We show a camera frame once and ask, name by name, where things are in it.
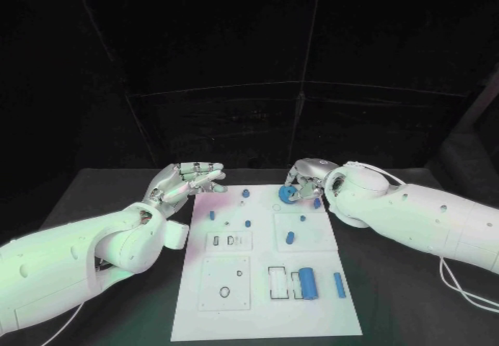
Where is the blue gear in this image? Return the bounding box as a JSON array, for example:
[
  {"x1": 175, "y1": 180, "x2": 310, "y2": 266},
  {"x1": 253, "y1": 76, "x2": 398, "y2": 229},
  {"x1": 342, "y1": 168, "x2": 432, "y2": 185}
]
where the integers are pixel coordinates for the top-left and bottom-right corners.
[{"x1": 277, "y1": 185, "x2": 303, "y2": 203}]

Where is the white task board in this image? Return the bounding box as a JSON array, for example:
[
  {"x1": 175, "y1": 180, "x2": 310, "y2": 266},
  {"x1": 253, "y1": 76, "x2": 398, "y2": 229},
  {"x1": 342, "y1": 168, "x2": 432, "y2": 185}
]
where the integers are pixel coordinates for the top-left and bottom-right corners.
[{"x1": 169, "y1": 184, "x2": 364, "y2": 342}]

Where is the white cable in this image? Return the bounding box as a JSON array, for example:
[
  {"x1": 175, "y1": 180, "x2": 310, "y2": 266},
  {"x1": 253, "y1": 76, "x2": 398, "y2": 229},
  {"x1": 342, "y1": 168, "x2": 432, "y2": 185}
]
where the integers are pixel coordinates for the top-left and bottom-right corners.
[
  {"x1": 41, "y1": 301, "x2": 85, "y2": 346},
  {"x1": 346, "y1": 161, "x2": 408, "y2": 188},
  {"x1": 439, "y1": 256, "x2": 499, "y2": 314}
]

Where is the thin long blue cylinder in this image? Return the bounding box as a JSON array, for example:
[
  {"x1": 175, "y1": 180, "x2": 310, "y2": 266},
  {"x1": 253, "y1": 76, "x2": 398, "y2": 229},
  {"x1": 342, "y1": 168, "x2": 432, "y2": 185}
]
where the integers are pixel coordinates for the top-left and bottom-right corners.
[{"x1": 333, "y1": 272, "x2": 348, "y2": 299}]

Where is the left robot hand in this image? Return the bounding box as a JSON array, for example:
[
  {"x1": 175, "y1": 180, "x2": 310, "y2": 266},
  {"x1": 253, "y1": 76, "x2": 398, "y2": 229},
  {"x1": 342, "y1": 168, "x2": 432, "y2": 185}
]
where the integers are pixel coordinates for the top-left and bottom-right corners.
[{"x1": 142, "y1": 162, "x2": 230, "y2": 218}]

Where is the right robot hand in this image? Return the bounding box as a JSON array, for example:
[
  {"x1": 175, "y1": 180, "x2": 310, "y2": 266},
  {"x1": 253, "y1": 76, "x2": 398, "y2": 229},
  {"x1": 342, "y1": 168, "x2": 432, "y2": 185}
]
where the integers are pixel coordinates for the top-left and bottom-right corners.
[{"x1": 284, "y1": 158, "x2": 341, "y2": 203}]

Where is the thick blue cylinder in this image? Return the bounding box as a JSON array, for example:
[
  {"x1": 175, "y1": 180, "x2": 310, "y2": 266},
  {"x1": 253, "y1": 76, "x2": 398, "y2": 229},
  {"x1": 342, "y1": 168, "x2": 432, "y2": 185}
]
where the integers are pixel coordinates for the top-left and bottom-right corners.
[{"x1": 297, "y1": 267, "x2": 319, "y2": 301}]

